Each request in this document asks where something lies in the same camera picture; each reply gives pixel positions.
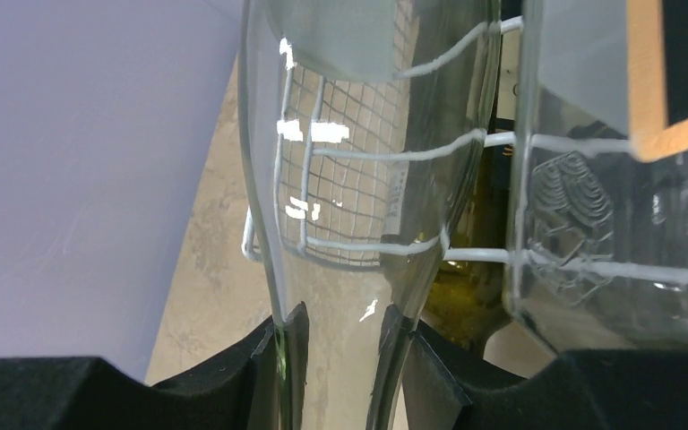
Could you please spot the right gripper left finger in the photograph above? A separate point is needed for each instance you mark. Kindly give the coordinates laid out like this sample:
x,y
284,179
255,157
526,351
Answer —
x,y
234,389

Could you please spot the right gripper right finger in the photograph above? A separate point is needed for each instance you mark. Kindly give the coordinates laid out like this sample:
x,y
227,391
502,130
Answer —
x,y
446,387

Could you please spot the dark brown wine bottle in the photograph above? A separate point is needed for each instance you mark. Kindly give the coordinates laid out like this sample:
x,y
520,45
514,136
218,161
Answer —
x,y
465,301

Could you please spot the square clear liquor bottle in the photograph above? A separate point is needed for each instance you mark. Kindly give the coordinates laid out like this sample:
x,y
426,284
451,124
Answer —
x,y
599,241

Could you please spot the short clear glass bottle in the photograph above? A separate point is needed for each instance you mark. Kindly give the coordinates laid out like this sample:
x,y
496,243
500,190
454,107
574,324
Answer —
x,y
350,297

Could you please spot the white wire wine rack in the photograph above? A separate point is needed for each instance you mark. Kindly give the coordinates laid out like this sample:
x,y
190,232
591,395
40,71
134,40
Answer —
x,y
363,123

